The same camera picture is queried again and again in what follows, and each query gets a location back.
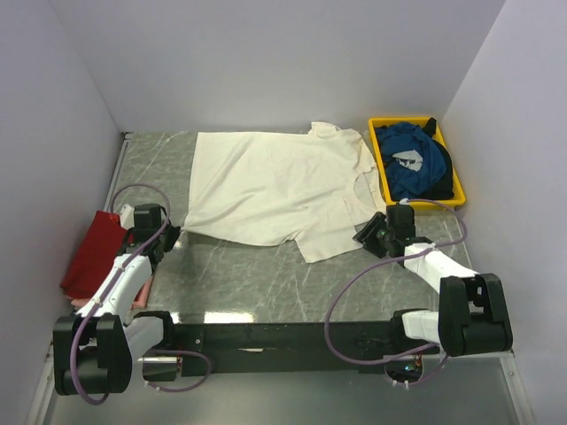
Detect white t-shirt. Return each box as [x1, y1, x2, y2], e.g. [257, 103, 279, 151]
[183, 122, 386, 263]

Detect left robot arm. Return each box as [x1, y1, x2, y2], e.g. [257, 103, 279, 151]
[52, 204, 180, 401]

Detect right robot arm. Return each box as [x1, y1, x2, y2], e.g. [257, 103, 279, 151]
[353, 204, 513, 357]

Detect red folded t-shirt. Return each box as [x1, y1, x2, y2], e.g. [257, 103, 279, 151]
[60, 211, 127, 299]

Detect blue t-shirt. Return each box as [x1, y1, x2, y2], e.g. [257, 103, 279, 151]
[375, 121, 447, 200]

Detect yellow plastic bin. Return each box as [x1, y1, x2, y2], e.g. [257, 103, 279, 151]
[368, 116, 466, 210]

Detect pink folded t-shirt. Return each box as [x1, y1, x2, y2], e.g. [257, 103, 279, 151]
[70, 275, 154, 309]

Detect black base beam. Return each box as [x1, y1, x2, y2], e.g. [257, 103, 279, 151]
[173, 321, 426, 374]

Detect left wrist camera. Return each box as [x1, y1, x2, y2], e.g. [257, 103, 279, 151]
[119, 204, 135, 230]

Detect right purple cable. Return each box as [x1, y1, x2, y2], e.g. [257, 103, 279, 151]
[323, 197, 469, 392]

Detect purple cable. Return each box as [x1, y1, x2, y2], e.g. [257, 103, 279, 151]
[70, 182, 213, 406]
[323, 197, 469, 392]

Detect aluminium frame rail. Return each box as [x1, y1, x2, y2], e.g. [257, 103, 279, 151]
[26, 354, 535, 424]

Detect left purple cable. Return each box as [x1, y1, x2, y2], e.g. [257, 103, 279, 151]
[70, 182, 213, 406]

